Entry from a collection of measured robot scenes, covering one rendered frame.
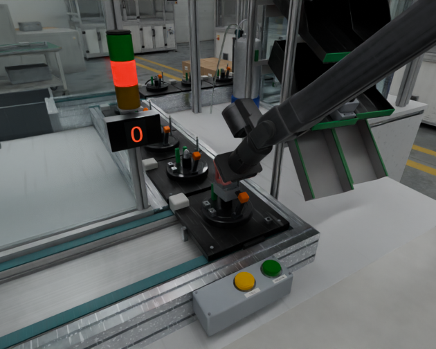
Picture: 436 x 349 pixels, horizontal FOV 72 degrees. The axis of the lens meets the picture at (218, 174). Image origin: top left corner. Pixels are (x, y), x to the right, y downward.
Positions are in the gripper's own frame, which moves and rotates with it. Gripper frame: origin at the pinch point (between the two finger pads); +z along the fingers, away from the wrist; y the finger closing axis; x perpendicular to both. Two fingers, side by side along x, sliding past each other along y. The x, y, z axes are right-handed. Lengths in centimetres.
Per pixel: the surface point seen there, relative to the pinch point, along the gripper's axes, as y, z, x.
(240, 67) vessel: -54, 43, -64
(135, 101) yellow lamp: 18.1, -9.0, -19.9
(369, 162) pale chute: -47.9, -1.5, 8.7
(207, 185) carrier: -2.1, 17.3, -3.5
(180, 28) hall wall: -465, 774, -800
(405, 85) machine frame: -164, 40, -35
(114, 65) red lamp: 21.1, -14.1, -25.6
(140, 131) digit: 18.0, -4.1, -15.1
